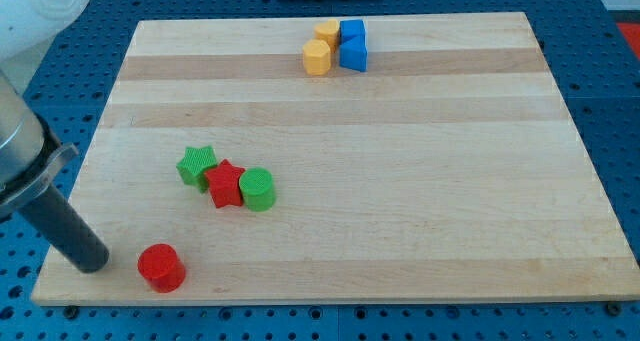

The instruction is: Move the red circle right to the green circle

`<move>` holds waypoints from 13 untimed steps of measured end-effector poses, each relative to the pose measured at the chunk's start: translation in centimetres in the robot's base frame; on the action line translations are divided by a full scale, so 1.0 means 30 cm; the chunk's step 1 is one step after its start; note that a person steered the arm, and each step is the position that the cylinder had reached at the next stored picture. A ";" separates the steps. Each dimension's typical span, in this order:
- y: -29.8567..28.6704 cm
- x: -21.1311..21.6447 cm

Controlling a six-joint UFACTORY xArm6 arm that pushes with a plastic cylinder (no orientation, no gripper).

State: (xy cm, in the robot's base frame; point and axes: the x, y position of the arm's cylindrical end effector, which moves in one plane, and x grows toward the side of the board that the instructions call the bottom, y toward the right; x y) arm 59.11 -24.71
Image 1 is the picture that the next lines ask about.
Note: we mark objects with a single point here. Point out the red star block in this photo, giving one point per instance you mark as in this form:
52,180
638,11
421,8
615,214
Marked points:
223,181

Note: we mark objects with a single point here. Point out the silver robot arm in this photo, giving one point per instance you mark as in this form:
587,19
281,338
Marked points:
31,153

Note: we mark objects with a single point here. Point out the green cylinder block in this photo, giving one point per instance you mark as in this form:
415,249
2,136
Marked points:
257,189

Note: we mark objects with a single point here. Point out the red cylinder block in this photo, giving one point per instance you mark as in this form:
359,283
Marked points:
161,268

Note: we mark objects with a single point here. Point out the yellow heart block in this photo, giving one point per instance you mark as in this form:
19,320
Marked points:
328,31

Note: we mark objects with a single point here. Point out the blue triangle block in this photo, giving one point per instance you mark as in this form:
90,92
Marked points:
353,54

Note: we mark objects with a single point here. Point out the wooden board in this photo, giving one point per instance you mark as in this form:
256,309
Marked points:
451,171

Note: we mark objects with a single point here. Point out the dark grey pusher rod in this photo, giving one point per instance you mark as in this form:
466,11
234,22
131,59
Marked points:
52,215

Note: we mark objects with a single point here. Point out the green star block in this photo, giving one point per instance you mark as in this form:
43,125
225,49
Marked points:
193,165

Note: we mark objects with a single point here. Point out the white plastic cover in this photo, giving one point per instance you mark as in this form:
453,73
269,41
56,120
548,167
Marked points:
25,23

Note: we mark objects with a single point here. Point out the yellow hexagon block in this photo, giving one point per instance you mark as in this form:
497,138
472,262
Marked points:
316,55

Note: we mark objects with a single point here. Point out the blue cube block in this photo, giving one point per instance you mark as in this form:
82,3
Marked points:
350,29

